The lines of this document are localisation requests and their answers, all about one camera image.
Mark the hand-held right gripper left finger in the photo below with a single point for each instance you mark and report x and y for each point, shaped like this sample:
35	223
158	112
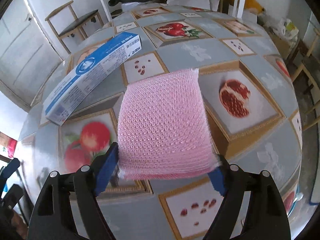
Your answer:
106	170

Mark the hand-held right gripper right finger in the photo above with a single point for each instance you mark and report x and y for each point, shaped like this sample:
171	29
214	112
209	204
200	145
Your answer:
217	182

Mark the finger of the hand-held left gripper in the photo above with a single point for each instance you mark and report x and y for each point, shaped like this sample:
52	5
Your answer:
13	195
10	170

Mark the white and blue carton box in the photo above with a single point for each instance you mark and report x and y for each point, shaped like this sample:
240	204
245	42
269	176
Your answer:
82	80

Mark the white door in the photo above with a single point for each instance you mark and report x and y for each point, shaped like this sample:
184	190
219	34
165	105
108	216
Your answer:
22	55

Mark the fruit print tablecloth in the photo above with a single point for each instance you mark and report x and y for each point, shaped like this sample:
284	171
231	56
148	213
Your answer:
212	47

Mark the wooden chair with dark seat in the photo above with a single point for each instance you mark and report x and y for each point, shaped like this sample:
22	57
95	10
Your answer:
310	66
77	21

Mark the brown cardboard box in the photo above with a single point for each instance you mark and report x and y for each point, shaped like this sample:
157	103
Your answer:
280	46

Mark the white printed plastic bag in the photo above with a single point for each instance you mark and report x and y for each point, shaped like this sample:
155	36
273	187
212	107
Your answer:
287	28

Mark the black plastic bag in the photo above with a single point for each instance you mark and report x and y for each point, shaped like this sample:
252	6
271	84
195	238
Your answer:
122	0

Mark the yellow bag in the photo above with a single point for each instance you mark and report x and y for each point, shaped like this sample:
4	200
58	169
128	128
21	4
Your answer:
252	3

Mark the white paper pile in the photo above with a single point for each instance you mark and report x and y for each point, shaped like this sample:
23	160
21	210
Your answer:
195	0

